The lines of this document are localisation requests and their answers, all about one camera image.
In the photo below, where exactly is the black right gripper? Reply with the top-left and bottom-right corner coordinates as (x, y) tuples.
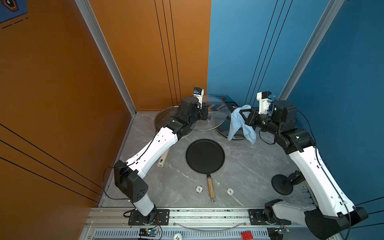
(239, 109), (283, 138)

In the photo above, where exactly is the glass lid with black knob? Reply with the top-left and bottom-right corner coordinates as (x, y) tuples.
(192, 96), (231, 132)

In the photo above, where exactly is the glass lid with black strap handle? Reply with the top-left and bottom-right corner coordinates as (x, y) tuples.
(156, 108), (194, 140)

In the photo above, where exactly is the light blue cloth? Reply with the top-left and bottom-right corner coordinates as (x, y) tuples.
(227, 105), (257, 145)

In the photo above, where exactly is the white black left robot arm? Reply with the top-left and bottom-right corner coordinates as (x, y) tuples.
(113, 94), (208, 225)

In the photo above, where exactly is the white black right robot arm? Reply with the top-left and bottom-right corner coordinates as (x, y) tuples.
(240, 101), (369, 240)

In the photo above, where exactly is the black round suction base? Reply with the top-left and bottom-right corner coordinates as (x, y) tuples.
(271, 171), (305, 196)

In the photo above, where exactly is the white round marker left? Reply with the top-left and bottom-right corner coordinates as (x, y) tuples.
(196, 186), (203, 193)

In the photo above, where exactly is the white round marker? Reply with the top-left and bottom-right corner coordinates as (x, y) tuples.
(227, 188), (234, 196)
(196, 186), (203, 193)

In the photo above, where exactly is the white round marker right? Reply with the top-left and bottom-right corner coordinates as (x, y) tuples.
(227, 188), (234, 196)

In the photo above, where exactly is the red block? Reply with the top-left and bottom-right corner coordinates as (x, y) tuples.
(241, 231), (254, 240)

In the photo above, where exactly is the green circuit board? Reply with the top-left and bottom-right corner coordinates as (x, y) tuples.
(138, 228), (160, 240)

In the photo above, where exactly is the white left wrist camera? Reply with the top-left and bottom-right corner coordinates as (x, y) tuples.
(193, 87), (204, 105)

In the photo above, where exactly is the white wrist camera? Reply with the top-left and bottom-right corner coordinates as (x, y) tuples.
(257, 91), (275, 115)
(193, 87), (204, 105)

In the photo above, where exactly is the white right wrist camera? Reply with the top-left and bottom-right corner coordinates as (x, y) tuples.
(257, 91), (275, 115)

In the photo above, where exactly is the black pan with wooden handle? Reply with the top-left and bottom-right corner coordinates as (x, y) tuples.
(186, 139), (225, 202)

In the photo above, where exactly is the aluminium corner post right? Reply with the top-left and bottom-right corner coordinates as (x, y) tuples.
(279, 0), (345, 100)

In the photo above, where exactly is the aluminium corner post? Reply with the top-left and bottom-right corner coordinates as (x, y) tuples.
(279, 0), (345, 100)
(75, 0), (137, 117)

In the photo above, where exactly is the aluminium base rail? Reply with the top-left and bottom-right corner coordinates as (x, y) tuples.
(85, 207), (303, 229)

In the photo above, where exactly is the aluminium corner post left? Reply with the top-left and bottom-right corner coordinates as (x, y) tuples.
(75, 0), (137, 117)

